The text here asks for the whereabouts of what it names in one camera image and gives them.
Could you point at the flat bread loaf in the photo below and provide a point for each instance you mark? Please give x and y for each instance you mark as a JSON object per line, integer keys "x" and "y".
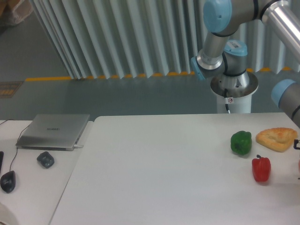
{"x": 278, "y": 139}

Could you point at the black keyboard edge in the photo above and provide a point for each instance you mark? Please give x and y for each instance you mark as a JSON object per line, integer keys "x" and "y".
{"x": 1, "y": 159}

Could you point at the grey folding screen partition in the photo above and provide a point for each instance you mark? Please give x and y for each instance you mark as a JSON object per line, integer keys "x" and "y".
{"x": 131, "y": 37}

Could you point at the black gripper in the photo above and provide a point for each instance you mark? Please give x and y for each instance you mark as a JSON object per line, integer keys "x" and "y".
{"x": 296, "y": 144}

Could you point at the silver closed laptop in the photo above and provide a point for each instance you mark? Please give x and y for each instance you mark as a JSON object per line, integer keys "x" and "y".
{"x": 53, "y": 132}

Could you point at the black earbuds case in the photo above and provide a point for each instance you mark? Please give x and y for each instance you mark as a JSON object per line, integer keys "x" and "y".
{"x": 46, "y": 159}

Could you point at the red bell pepper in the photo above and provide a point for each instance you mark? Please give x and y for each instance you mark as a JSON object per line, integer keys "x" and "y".
{"x": 261, "y": 168}

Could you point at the green bell pepper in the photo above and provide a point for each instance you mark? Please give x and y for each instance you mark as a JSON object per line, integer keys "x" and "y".
{"x": 241, "y": 142}

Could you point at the black computer mouse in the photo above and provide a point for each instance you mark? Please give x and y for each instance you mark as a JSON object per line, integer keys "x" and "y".
{"x": 8, "y": 182}

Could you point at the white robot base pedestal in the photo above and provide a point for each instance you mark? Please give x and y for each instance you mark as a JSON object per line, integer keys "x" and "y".
{"x": 234, "y": 94}

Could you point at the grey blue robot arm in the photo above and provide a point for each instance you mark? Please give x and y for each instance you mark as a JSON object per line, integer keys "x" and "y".
{"x": 244, "y": 34}

